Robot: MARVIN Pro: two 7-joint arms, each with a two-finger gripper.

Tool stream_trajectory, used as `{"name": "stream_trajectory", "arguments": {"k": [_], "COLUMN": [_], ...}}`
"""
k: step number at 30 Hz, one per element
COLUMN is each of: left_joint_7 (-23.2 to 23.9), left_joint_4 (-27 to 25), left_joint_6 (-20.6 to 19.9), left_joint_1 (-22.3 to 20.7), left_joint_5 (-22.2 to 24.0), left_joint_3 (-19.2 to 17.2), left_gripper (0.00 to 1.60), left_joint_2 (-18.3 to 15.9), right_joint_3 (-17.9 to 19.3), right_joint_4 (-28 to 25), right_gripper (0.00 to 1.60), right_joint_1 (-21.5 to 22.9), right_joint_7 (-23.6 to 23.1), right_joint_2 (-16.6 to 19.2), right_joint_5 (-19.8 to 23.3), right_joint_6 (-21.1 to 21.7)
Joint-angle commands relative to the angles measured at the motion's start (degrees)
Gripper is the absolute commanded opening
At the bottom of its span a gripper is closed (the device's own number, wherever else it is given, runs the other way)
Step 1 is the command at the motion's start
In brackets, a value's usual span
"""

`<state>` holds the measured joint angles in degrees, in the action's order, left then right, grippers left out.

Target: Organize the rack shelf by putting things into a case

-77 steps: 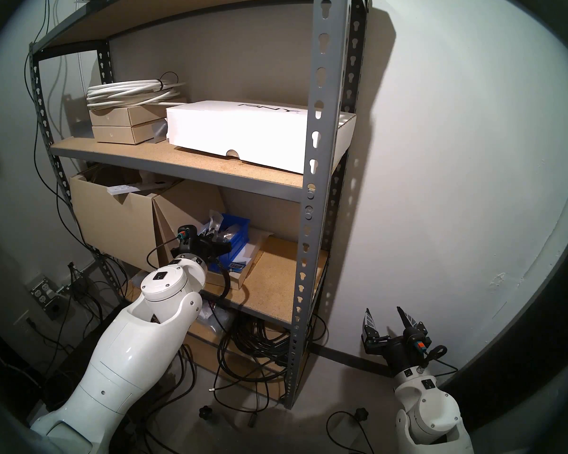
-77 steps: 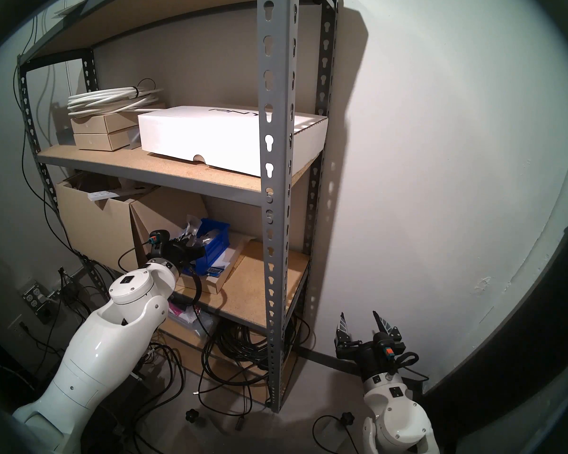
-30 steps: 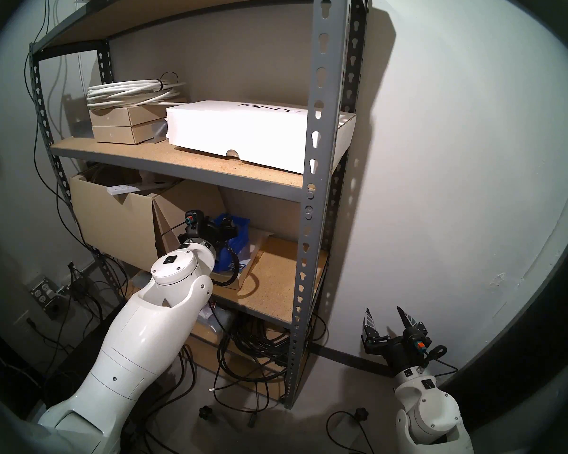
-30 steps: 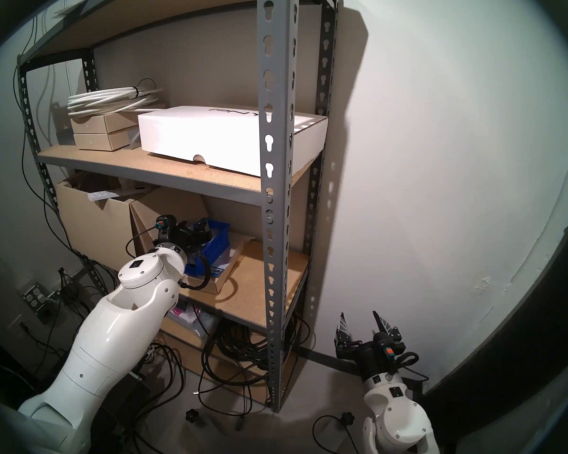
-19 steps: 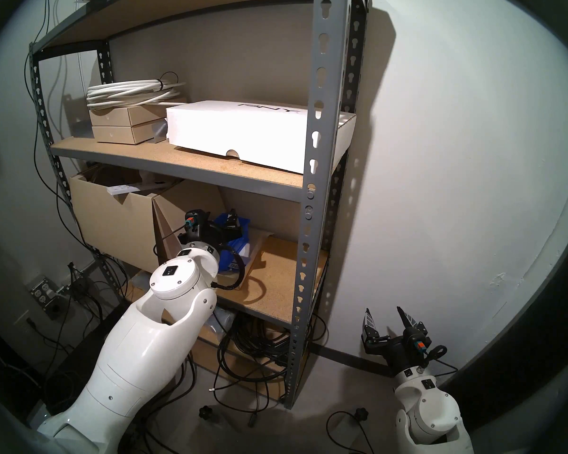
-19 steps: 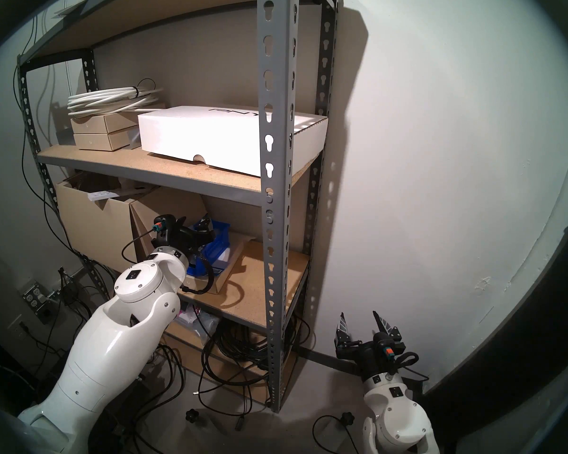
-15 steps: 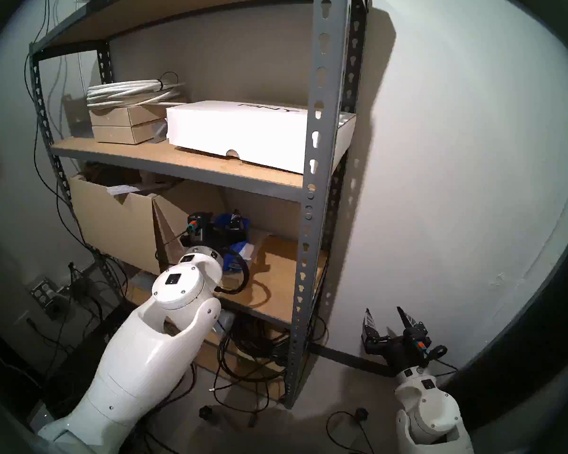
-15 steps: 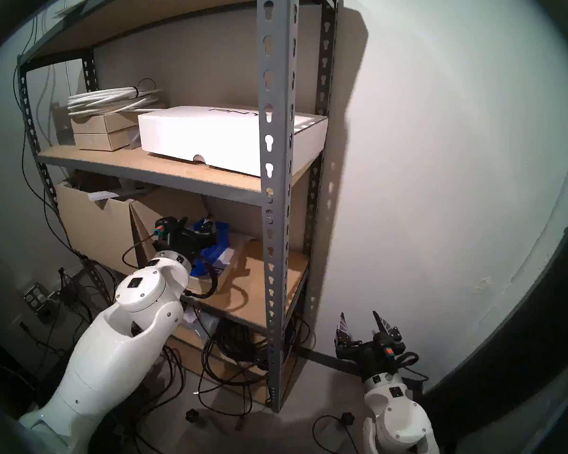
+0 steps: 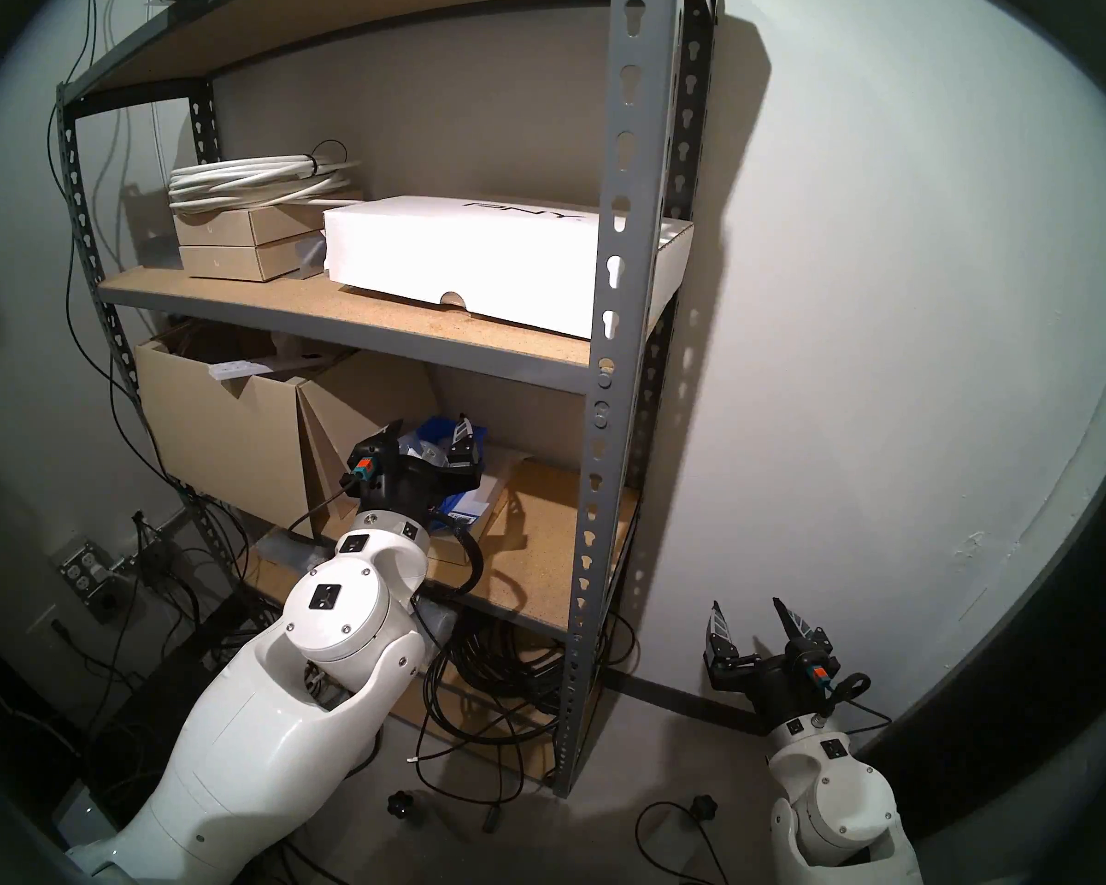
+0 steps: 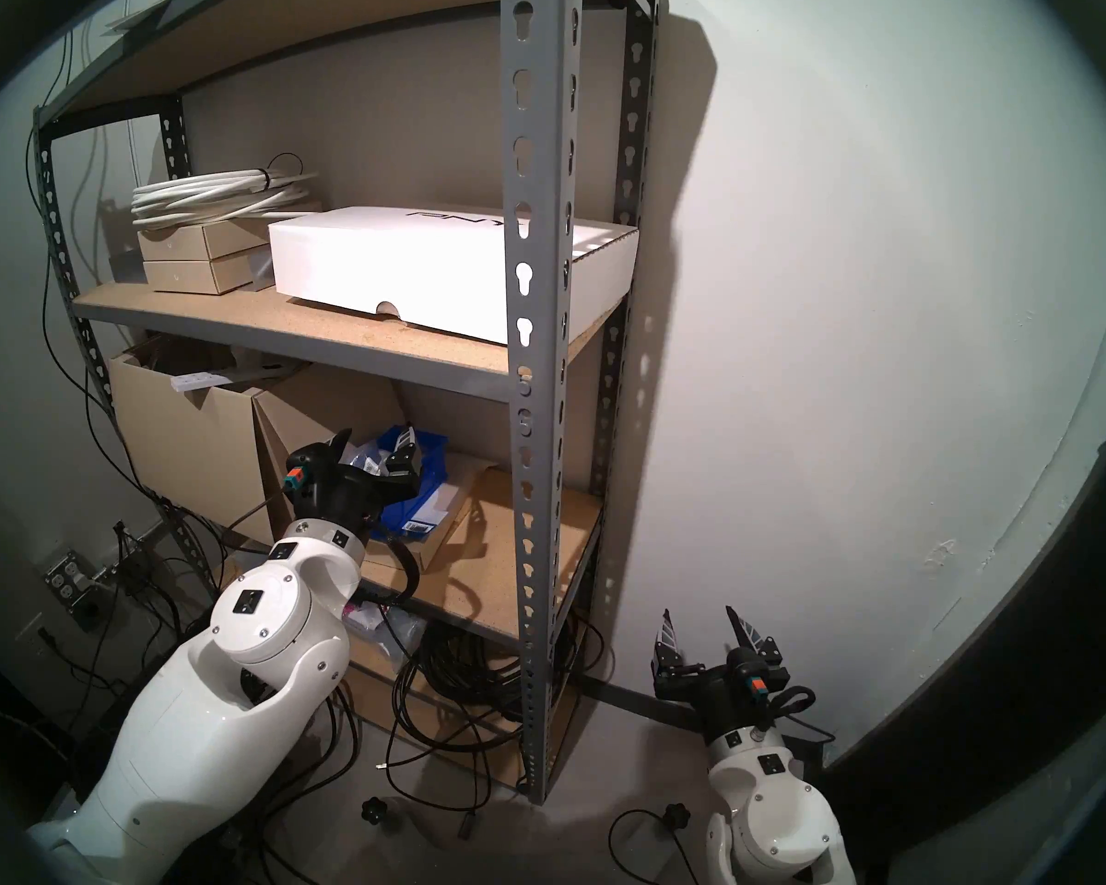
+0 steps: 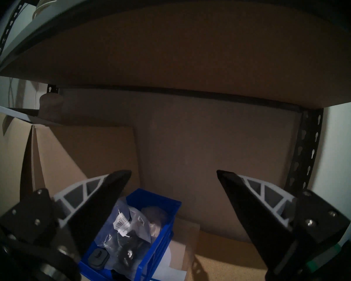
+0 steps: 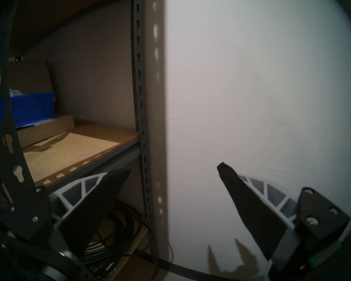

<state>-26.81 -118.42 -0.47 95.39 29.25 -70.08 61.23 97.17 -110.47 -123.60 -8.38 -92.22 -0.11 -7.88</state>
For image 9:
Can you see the white device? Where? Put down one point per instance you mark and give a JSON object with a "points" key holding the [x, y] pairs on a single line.
{"points": [[78, 814]]}

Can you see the clear bag of black parts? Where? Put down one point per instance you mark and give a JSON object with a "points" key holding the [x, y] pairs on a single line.
{"points": [[424, 448]]}

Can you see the black star knob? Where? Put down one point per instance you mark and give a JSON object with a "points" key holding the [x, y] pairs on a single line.
{"points": [[404, 805]]}

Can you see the large white PNY box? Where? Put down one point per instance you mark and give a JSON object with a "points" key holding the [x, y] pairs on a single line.
{"points": [[461, 256]]}

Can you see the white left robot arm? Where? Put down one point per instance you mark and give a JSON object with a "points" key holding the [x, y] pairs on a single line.
{"points": [[286, 708]]}

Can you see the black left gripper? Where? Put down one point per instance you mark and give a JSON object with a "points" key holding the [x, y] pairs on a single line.
{"points": [[405, 477]]}

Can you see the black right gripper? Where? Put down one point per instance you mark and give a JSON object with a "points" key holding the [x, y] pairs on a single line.
{"points": [[779, 685]]}

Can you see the blue plastic bin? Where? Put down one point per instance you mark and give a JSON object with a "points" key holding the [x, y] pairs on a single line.
{"points": [[465, 505]]}

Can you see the grey steel rack shelf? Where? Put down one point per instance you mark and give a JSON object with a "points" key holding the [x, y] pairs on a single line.
{"points": [[627, 155]]}

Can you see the large open cardboard box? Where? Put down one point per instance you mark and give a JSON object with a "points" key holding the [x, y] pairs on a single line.
{"points": [[212, 431]]}

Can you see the leaning cardboard flap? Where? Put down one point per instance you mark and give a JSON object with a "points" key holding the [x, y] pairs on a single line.
{"points": [[369, 390]]}

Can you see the small tan cardboard box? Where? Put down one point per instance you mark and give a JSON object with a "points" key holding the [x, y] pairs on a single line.
{"points": [[212, 229], [221, 264]]}

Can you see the clear plastic container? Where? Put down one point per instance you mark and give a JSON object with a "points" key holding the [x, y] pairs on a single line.
{"points": [[286, 549]]}

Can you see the grey wall outlet box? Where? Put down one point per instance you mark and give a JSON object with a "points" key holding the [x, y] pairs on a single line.
{"points": [[83, 574]]}

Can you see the black equipment case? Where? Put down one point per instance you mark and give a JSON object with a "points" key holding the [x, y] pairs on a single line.
{"points": [[147, 699]]}

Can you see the white power strip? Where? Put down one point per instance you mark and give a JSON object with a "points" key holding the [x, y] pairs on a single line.
{"points": [[240, 370]]}

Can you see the flat tan cardboard box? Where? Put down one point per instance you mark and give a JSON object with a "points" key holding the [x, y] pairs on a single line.
{"points": [[452, 553]]}

